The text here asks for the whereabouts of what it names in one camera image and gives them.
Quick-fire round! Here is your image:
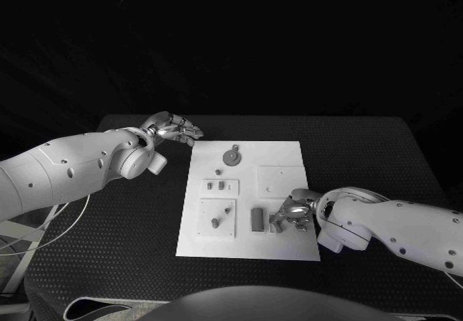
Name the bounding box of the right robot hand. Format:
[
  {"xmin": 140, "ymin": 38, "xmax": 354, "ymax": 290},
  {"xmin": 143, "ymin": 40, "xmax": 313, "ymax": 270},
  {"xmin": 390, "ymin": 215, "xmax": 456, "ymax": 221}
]
[{"xmin": 269, "ymin": 188, "xmax": 325, "ymax": 234}]

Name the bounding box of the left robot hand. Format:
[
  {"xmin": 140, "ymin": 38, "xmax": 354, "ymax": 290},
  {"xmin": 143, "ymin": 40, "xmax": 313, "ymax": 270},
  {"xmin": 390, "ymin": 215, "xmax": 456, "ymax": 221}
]
[{"xmin": 139, "ymin": 110, "xmax": 205, "ymax": 148}]

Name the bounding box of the white task board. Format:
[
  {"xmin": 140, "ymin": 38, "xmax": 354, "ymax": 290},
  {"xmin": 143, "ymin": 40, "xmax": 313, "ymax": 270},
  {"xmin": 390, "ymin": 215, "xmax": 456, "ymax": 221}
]
[{"xmin": 175, "ymin": 140, "xmax": 322, "ymax": 262}]

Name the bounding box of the grey long cylinder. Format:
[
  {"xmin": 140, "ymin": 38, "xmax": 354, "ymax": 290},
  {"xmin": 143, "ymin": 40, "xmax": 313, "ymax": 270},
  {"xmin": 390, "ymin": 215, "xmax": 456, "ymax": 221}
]
[{"xmin": 250, "ymin": 207, "xmax": 266, "ymax": 232}]

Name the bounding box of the grey gear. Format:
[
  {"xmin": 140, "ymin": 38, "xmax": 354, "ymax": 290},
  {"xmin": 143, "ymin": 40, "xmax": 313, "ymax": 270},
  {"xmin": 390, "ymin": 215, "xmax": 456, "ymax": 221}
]
[{"xmin": 223, "ymin": 149, "xmax": 244, "ymax": 167}]

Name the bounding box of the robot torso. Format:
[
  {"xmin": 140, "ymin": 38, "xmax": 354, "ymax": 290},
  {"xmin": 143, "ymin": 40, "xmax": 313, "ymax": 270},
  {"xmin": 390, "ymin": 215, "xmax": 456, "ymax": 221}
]
[{"xmin": 136, "ymin": 285, "xmax": 403, "ymax": 321}]

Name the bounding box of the white cable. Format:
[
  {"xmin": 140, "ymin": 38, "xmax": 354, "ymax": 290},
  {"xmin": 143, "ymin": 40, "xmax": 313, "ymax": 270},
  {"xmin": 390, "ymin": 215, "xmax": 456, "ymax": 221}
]
[
  {"xmin": 0, "ymin": 194, "xmax": 93, "ymax": 256},
  {"xmin": 445, "ymin": 271, "xmax": 463, "ymax": 289},
  {"xmin": 0, "ymin": 201, "xmax": 71, "ymax": 250}
]

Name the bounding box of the white metal frame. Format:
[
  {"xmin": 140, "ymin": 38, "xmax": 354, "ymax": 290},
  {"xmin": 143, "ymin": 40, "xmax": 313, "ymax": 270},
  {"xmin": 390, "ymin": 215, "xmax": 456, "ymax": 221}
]
[{"xmin": 0, "ymin": 204, "xmax": 61, "ymax": 297}]

